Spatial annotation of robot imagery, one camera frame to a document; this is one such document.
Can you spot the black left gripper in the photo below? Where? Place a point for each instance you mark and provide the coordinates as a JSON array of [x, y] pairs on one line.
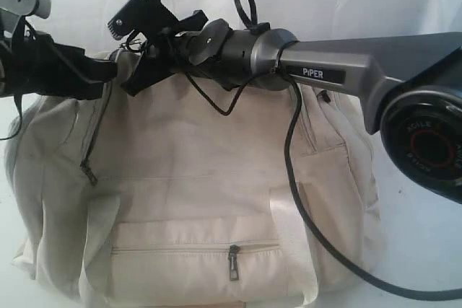
[[39, 65]]

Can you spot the beige fabric duffel bag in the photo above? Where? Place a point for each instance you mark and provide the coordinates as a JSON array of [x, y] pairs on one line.
[[158, 200]]

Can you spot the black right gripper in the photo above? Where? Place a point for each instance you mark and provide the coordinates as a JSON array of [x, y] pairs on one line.
[[192, 46]]

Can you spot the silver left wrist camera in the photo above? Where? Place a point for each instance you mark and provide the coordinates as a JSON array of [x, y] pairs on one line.
[[12, 11]]

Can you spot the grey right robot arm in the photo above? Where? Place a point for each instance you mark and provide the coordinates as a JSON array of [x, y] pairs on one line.
[[409, 87]]

